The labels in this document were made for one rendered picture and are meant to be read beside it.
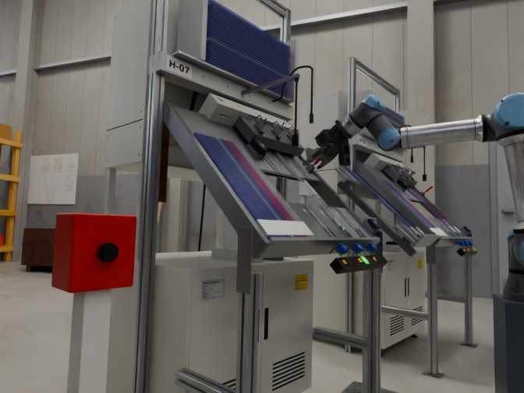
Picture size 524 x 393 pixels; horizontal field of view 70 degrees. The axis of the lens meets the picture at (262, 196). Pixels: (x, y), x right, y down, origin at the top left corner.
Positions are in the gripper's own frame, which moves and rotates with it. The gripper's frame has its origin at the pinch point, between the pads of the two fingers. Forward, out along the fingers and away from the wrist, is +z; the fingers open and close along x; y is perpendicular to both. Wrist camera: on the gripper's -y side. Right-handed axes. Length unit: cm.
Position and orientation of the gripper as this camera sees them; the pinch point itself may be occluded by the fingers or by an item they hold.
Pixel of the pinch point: (312, 167)
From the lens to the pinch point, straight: 151.9
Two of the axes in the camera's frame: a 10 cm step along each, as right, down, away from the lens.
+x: -6.7, -0.8, -7.4
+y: -4.0, -8.0, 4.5
